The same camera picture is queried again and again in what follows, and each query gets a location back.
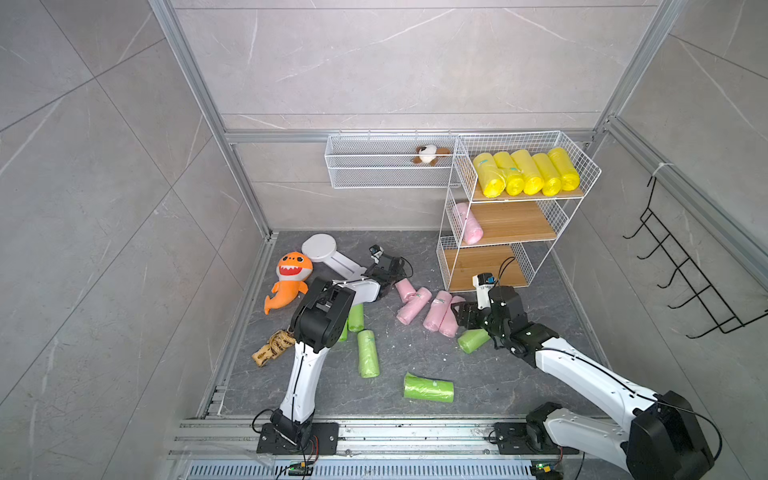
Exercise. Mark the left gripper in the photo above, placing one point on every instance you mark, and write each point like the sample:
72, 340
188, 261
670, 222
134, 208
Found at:
400, 271

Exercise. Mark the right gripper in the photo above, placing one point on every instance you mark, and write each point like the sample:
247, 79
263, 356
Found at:
467, 310

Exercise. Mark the pink roll top angled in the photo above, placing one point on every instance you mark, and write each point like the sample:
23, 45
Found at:
405, 290

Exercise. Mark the yellow roll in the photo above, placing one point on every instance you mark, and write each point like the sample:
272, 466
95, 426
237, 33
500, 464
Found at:
533, 180
490, 179
514, 179
570, 177

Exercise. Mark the yellow roll horizontal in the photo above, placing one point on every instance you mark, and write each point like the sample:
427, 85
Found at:
552, 182

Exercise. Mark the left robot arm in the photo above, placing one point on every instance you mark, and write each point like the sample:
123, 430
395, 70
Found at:
317, 325

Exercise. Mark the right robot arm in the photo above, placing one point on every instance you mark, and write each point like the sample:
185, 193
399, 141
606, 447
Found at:
648, 434

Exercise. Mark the green roll right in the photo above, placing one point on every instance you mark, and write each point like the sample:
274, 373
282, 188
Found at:
472, 340

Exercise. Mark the green roll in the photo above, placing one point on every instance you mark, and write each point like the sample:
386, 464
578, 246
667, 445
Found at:
355, 321
368, 365
344, 334
472, 340
419, 388

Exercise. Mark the white folding stand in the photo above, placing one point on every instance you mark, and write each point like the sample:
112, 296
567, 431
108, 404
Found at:
322, 248

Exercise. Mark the green roll far left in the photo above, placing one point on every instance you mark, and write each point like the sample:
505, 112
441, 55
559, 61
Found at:
344, 334

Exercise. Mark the green roll bottom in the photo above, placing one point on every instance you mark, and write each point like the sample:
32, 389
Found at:
419, 388

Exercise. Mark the orange shark plush toy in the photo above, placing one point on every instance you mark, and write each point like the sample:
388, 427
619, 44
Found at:
292, 270

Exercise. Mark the green roll lower left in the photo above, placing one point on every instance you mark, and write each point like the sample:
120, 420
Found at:
368, 365

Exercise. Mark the brown white plush puppy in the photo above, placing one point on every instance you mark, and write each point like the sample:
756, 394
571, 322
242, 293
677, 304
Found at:
431, 155

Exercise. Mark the tiger striped small toy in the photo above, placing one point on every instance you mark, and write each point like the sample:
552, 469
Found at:
278, 343

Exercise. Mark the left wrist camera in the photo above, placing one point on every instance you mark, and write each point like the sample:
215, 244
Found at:
376, 253

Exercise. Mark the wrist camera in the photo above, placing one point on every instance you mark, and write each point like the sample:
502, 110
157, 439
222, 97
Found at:
376, 253
483, 283

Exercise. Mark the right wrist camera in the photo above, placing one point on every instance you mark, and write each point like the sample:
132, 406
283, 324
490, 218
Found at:
483, 283

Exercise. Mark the white wall wire basket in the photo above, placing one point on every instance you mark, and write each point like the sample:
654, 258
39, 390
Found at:
383, 161

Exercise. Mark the white three-tier wire shelf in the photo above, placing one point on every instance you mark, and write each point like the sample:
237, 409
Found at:
519, 232

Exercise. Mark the black wall hook rack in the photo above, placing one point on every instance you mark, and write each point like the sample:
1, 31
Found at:
687, 271

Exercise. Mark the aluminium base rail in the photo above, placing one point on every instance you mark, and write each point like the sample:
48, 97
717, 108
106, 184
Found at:
374, 448

